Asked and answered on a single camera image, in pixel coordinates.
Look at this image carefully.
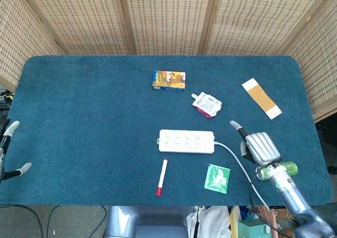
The green sachet packet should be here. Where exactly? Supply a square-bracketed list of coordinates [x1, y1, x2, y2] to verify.
[203, 163, 232, 194]

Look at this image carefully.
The white marker with red cap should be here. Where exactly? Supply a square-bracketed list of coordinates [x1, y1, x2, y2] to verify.
[156, 158, 169, 196]

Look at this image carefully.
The blue table mat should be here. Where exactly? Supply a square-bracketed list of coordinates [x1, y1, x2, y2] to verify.
[0, 54, 333, 206]

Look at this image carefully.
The colourful printed card box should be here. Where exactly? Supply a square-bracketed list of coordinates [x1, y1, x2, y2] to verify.
[152, 70, 186, 92]

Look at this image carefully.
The white and tan flat box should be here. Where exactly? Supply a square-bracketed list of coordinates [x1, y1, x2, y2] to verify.
[241, 77, 283, 121]

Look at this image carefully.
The white power cable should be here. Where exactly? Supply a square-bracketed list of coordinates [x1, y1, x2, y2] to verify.
[213, 141, 270, 210]

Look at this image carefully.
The white power strip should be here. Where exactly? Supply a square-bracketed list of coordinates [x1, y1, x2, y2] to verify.
[157, 129, 215, 154]

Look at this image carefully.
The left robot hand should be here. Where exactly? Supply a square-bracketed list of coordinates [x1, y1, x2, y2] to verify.
[0, 121, 33, 181]

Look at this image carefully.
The blue-grey robot torso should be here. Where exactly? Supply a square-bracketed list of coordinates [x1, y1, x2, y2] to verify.
[104, 205, 197, 238]

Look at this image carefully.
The black floor cable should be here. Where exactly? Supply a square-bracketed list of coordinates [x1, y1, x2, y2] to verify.
[0, 204, 44, 238]

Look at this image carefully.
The crumpled white spout pouch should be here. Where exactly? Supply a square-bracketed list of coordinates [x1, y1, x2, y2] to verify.
[191, 91, 222, 120]

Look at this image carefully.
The green drink can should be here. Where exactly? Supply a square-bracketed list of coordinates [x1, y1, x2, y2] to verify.
[255, 161, 299, 181]

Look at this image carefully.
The green box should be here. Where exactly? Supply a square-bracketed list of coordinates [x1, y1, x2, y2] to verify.
[238, 218, 272, 238]

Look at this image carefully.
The white cloth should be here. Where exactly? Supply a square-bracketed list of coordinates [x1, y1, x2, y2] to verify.
[186, 205, 232, 238]

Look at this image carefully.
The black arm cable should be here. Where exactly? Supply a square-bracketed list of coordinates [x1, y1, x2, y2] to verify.
[249, 163, 297, 238]

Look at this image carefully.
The woven bamboo folding screen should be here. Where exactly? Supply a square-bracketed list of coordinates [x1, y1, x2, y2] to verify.
[0, 0, 337, 123]

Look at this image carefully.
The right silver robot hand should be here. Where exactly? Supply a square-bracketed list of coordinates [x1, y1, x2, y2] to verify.
[229, 120, 281, 166]

